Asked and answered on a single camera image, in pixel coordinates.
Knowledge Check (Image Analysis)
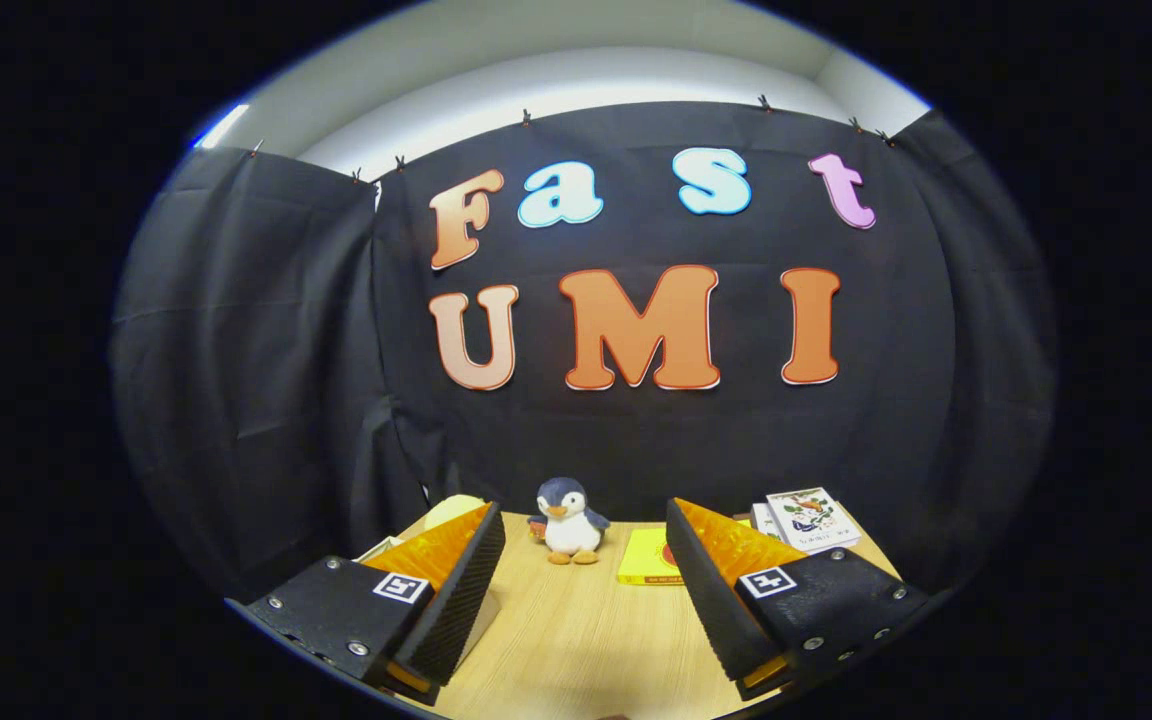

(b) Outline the ceiling light panel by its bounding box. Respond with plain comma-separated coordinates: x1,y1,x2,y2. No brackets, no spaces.
198,103,250,151

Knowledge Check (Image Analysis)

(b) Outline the row of black cloth clips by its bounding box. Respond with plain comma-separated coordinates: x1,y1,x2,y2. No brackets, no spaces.
248,95,897,183

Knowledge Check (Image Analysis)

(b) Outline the cream fabric storage box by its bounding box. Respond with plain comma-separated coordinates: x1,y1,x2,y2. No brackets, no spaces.
356,535,502,666

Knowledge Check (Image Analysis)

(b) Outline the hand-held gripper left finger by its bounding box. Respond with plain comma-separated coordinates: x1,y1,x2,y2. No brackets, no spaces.
246,502,507,707

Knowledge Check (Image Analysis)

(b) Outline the yellow book red label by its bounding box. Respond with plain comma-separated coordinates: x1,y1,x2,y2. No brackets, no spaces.
618,527,687,586

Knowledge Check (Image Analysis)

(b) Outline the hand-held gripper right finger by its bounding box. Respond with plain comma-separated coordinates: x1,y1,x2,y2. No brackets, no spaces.
666,497,931,702

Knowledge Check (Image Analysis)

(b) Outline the penguin plush toy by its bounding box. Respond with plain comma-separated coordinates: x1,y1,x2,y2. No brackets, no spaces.
528,477,611,566

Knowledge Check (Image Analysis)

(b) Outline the black backdrop cloth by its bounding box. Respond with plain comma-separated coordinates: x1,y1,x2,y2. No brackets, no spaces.
108,100,1057,606

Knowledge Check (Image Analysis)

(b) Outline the white book illustrated cover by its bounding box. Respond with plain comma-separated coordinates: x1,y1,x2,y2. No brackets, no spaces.
766,487,862,554

